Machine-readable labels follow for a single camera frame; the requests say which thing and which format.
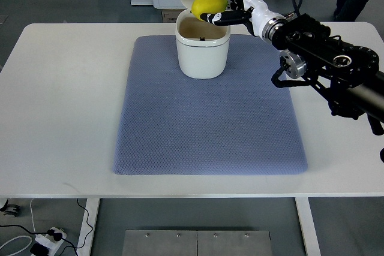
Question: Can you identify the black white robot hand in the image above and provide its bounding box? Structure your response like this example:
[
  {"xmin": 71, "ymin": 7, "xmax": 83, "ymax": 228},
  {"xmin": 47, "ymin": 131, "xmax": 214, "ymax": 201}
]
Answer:
[{"xmin": 200, "ymin": 0, "xmax": 287, "ymax": 42}]

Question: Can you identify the yellow lemon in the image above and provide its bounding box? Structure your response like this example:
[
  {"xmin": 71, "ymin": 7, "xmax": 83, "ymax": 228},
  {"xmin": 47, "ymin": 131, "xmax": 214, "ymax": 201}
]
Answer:
[{"xmin": 191, "ymin": 0, "xmax": 228, "ymax": 20}]

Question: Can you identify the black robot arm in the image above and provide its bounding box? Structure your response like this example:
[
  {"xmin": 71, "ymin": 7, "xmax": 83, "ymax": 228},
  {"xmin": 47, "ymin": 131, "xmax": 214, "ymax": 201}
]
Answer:
[{"xmin": 262, "ymin": 0, "xmax": 383, "ymax": 135}]

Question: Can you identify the white trash bin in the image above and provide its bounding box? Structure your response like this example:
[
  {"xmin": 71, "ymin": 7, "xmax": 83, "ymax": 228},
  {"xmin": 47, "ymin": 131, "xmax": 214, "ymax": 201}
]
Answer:
[{"xmin": 175, "ymin": 10, "xmax": 230, "ymax": 79}]

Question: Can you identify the cardboard box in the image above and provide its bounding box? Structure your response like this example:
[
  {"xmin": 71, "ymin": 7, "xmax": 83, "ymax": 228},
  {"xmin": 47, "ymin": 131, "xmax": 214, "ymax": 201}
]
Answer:
[{"xmin": 161, "ymin": 10, "xmax": 183, "ymax": 23}]

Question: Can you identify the blue quilted mat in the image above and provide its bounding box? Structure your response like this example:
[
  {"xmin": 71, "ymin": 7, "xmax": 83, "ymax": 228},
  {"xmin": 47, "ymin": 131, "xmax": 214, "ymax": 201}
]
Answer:
[{"xmin": 113, "ymin": 35, "xmax": 307, "ymax": 175}]

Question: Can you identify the white table leg right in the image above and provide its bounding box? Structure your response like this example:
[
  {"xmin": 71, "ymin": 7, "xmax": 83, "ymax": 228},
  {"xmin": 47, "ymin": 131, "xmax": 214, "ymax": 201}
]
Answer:
[{"xmin": 295, "ymin": 197, "xmax": 321, "ymax": 256}]

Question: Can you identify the white table leg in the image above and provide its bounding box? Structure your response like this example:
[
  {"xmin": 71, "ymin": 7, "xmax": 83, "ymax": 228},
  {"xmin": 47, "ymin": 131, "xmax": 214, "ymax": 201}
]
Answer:
[
  {"xmin": 77, "ymin": 198, "xmax": 100, "ymax": 256},
  {"xmin": 295, "ymin": 197, "xmax": 321, "ymax": 256}
]

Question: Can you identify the grey metal floor plate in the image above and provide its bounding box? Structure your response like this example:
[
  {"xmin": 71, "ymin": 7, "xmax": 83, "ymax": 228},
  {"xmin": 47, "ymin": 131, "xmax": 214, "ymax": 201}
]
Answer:
[{"xmin": 122, "ymin": 230, "xmax": 272, "ymax": 255}]

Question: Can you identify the white table leg left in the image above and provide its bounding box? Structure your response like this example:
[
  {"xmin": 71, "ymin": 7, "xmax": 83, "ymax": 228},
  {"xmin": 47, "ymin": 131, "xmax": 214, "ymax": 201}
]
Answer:
[{"xmin": 77, "ymin": 198, "xmax": 100, "ymax": 256}]

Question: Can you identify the white power strip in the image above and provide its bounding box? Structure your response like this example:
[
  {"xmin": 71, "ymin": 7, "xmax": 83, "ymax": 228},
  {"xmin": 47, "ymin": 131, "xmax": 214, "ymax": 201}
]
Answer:
[{"xmin": 35, "ymin": 227, "xmax": 67, "ymax": 255}]

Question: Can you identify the black power cable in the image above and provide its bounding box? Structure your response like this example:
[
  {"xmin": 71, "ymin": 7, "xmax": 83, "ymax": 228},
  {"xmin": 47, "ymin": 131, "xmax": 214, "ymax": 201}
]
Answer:
[{"xmin": 0, "ymin": 198, "xmax": 94, "ymax": 256}]

